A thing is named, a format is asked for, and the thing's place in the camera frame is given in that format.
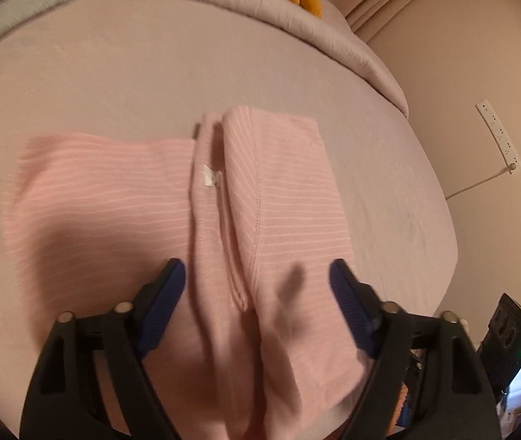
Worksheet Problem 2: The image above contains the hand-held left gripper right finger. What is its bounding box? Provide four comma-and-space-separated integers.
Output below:
329, 258, 502, 440

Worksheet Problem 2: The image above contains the white power cable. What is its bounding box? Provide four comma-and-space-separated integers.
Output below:
446, 165, 515, 200

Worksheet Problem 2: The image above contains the beige comforter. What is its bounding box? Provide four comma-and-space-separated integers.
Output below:
77, 0, 410, 117

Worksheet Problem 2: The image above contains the white power strip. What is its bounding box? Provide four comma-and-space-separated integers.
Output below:
476, 98, 521, 175

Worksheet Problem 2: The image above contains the pink bed sheet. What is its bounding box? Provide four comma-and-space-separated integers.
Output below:
0, 0, 460, 440

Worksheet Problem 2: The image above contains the pink striped shirt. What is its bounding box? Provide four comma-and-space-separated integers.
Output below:
1, 105, 380, 440

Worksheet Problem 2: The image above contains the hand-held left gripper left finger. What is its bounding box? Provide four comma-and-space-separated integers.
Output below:
20, 258, 187, 440

